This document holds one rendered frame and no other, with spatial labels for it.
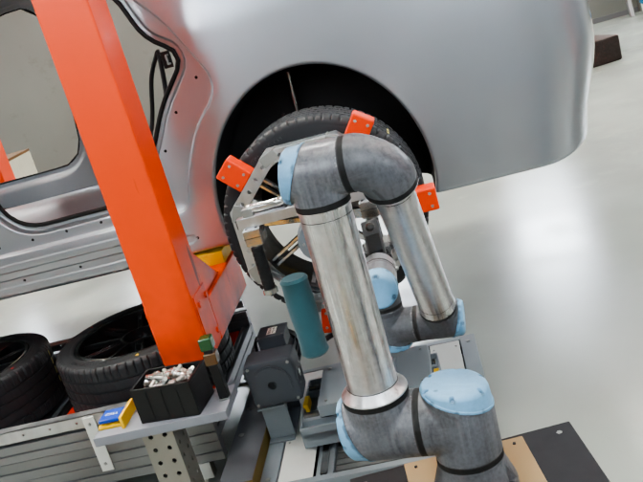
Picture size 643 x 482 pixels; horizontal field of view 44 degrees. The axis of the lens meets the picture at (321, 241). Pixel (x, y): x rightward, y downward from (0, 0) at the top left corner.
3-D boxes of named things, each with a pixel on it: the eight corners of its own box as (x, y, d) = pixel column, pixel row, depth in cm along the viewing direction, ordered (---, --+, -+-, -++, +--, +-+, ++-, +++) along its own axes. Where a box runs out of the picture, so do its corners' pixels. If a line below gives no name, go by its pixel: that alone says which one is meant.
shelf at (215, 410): (238, 391, 253) (235, 383, 252) (228, 419, 237) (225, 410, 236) (113, 419, 260) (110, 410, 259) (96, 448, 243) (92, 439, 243)
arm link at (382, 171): (401, 109, 154) (468, 308, 202) (340, 122, 158) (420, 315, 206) (401, 150, 147) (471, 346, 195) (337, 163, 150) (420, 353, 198)
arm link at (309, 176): (423, 471, 173) (338, 144, 149) (346, 477, 178) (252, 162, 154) (429, 429, 187) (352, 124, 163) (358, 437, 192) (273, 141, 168)
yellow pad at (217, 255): (232, 251, 315) (228, 239, 313) (225, 262, 301) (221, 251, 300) (198, 259, 317) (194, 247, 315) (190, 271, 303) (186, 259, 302)
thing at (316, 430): (442, 372, 300) (435, 349, 298) (450, 422, 266) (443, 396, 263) (314, 399, 308) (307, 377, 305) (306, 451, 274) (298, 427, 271)
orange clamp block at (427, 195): (410, 209, 250) (438, 202, 249) (410, 216, 243) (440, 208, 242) (405, 188, 249) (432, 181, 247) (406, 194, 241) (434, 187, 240)
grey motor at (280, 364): (324, 383, 319) (300, 304, 310) (316, 440, 279) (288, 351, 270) (281, 392, 322) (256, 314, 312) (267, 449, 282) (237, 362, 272)
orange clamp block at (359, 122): (365, 144, 245) (374, 117, 242) (364, 149, 238) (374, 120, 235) (343, 137, 245) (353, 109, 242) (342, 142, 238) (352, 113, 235)
